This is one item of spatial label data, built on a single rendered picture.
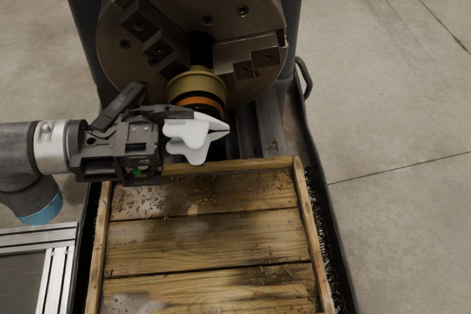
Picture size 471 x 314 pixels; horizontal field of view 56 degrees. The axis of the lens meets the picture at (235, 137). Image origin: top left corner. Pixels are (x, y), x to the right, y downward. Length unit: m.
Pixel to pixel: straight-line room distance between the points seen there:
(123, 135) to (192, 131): 0.09
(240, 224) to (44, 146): 0.34
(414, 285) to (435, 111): 0.91
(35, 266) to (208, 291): 0.96
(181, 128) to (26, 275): 1.08
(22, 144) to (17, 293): 0.99
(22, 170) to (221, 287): 0.33
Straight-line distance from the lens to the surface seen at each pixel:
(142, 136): 0.59
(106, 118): 0.64
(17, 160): 0.63
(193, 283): 0.72
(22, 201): 0.71
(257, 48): 0.70
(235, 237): 0.75
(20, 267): 1.61
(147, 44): 0.67
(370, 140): 2.10
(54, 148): 0.61
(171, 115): 0.60
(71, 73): 2.47
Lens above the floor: 1.55
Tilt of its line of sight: 50 degrees down
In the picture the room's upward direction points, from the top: straight up
